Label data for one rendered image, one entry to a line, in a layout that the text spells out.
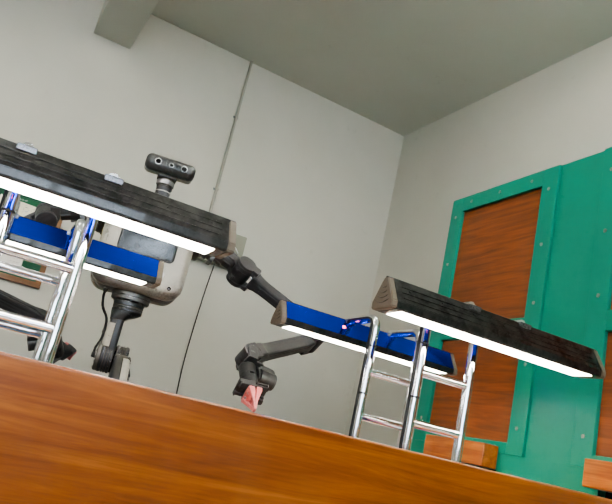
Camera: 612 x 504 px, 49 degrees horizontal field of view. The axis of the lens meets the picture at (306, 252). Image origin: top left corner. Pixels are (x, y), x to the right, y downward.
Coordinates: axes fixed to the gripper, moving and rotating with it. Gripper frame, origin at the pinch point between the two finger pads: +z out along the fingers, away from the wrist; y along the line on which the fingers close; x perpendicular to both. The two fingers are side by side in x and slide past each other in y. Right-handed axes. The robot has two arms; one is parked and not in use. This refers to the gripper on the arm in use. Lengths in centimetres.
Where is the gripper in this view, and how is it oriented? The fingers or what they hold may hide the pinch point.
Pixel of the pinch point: (254, 408)
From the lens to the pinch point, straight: 211.7
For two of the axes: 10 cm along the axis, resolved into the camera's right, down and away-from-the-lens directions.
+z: 1.9, 4.9, -8.5
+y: 8.8, 3.0, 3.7
